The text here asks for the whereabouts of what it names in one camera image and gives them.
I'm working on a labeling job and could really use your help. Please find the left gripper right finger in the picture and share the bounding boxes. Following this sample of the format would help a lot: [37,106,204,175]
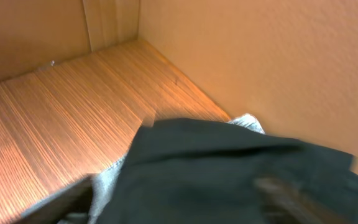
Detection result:
[254,177,349,224]

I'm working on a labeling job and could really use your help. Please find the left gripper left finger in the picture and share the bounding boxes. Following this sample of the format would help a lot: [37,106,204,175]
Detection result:
[13,175,94,224]

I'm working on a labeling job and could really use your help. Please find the black t-shirt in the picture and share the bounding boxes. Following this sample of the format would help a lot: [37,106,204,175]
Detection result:
[94,117,358,224]

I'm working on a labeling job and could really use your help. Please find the folded light blue jeans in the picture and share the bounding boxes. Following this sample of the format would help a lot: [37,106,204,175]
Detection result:
[57,113,265,224]

